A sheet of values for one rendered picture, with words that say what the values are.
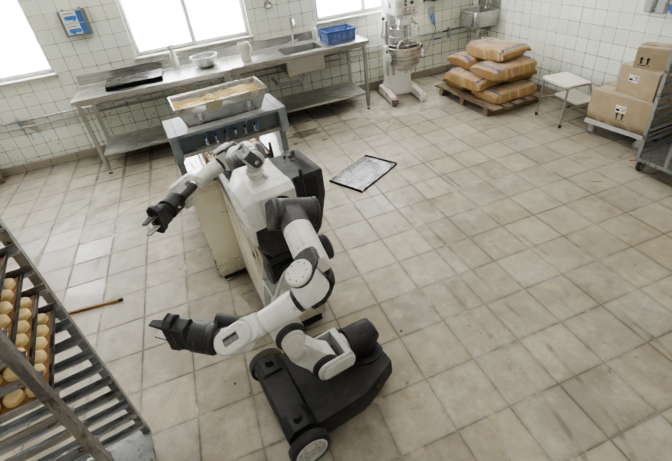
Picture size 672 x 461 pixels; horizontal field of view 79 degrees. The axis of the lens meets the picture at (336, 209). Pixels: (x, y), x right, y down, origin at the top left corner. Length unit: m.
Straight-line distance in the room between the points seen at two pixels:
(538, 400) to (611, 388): 0.38
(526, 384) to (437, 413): 0.50
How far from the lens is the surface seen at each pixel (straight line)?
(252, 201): 1.37
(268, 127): 2.74
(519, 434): 2.37
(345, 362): 2.16
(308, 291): 1.07
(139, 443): 2.44
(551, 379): 2.57
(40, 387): 1.46
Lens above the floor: 2.06
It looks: 34 degrees down
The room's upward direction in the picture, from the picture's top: 8 degrees counter-clockwise
